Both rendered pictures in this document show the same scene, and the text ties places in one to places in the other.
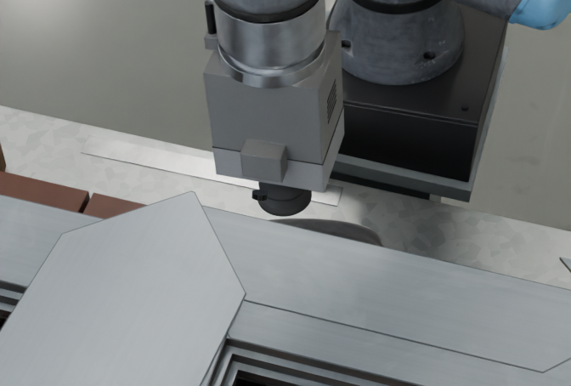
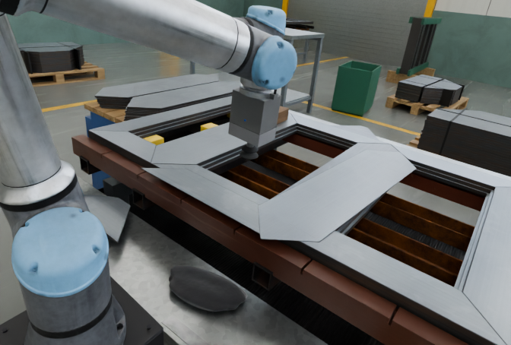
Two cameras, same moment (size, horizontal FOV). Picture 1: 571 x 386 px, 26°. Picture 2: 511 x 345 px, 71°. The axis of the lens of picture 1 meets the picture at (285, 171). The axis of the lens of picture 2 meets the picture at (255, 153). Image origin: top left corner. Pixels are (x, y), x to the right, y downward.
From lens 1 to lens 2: 1.40 m
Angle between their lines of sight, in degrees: 104
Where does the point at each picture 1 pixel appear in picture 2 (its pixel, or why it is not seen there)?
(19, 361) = (338, 213)
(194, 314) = (277, 206)
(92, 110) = not seen: outside the picture
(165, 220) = (276, 232)
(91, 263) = (309, 229)
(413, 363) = (218, 179)
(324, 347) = (241, 189)
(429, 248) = (150, 281)
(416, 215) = (141, 295)
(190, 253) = (271, 220)
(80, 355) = (318, 208)
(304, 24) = not seen: hidden behind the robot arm
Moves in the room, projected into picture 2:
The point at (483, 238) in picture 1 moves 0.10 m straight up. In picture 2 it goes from (125, 276) to (123, 243)
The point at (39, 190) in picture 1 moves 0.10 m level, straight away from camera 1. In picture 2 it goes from (326, 277) to (332, 319)
